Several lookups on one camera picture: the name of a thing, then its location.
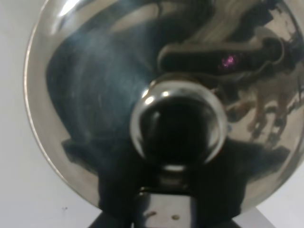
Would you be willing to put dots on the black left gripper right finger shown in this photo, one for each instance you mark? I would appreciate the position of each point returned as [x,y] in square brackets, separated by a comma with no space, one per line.
[230,216]

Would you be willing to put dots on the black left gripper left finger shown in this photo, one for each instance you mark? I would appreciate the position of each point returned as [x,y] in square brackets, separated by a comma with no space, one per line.
[109,220]

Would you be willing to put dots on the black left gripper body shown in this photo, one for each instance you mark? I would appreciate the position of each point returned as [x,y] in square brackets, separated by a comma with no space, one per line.
[164,209]

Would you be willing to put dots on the stainless steel teapot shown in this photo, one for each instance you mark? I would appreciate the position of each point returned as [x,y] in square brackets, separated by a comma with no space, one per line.
[196,97]

